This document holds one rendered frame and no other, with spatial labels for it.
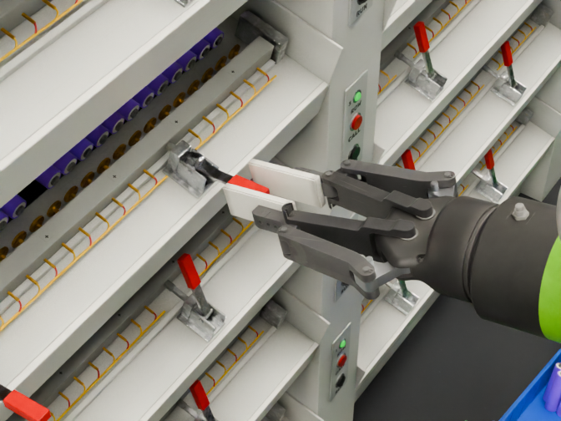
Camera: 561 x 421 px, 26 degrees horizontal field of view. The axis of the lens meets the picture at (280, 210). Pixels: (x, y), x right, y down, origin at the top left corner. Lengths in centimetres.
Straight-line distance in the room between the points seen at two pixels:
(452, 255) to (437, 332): 105
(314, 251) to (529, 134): 113
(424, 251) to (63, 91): 28
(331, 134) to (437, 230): 35
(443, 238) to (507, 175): 107
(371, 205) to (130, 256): 20
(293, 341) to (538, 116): 74
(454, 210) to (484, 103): 87
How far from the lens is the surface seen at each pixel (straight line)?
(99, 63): 86
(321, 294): 138
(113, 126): 105
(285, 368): 142
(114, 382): 116
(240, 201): 99
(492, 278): 85
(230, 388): 139
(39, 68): 85
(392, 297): 173
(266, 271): 125
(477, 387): 186
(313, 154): 123
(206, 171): 103
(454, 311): 195
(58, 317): 96
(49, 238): 97
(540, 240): 84
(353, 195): 96
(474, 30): 155
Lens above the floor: 150
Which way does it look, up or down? 46 degrees down
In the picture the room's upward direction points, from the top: straight up
